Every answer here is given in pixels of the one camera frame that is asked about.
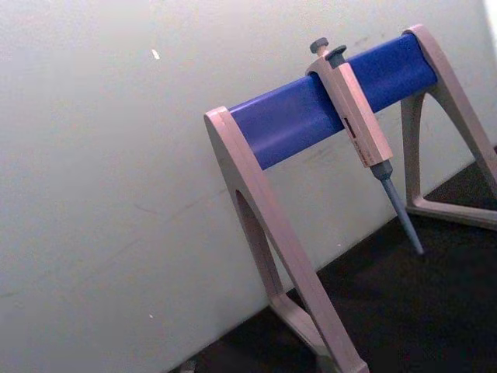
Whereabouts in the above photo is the pipette stand with blue bar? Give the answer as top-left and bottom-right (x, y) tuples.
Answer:
(203, 23), (497, 373)

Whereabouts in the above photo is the beige pipette with grey tip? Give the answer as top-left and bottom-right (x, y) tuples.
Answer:
(305, 37), (426, 256)

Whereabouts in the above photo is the black table cloth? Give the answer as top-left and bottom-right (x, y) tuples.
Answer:
(167, 144), (497, 373)

